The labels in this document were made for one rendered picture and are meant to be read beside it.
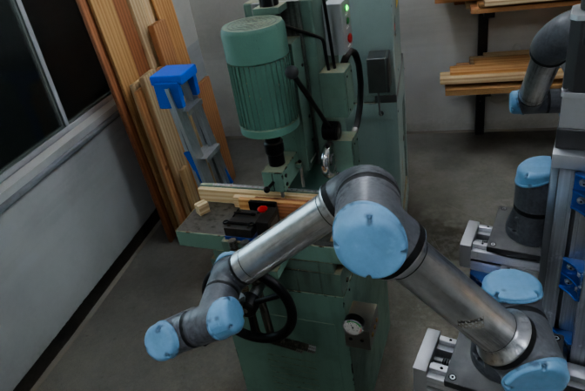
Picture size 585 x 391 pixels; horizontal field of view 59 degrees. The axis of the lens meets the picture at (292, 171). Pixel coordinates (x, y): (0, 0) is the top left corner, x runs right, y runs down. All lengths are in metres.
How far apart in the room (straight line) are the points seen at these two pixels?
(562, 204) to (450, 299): 0.43
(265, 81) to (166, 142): 1.64
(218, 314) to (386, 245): 0.38
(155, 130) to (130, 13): 0.68
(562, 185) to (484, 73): 2.28
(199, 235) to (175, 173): 1.41
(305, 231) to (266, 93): 0.52
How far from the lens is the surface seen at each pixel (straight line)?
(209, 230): 1.67
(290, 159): 1.61
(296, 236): 1.02
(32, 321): 2.70
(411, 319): 2.53
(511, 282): 1.17
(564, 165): 1.21
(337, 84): 1.60
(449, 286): 0.92
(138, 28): 3.17
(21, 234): 2.58
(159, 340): 1.09
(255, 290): 1.51
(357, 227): 0.80
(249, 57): 1.37
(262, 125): 1.45
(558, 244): 1.32
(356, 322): 1.57
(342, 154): 1.68
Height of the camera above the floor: 1.82
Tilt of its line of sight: 29 degrees down
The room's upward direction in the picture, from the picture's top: 9 degrees counter-clockwise
